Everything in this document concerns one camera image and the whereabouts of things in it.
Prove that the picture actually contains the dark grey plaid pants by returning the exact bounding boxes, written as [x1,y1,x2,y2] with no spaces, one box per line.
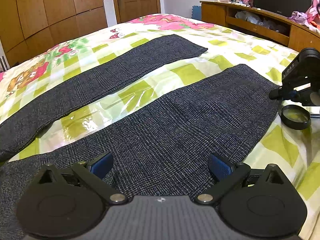
[1,35,279,239]

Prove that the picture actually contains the wooden tv cabinet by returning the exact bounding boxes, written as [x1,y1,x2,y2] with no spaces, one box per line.
[201,1,320,52]

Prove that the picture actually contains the purple crumpled cloth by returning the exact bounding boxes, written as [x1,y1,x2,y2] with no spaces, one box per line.
[289,11,309,26]

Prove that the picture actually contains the green checkered cartoon bedsheet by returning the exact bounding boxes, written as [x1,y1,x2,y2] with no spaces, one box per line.
[1,14,319,239]

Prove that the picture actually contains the blue foam floor mat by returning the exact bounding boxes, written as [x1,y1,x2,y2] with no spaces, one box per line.
[191,5,202,21]

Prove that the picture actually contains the wooden wardrobe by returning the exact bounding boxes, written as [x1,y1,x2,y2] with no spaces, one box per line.
[1,0,107,67]

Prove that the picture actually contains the round black camera lens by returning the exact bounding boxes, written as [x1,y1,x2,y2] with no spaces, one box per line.
[280,105,311,130]

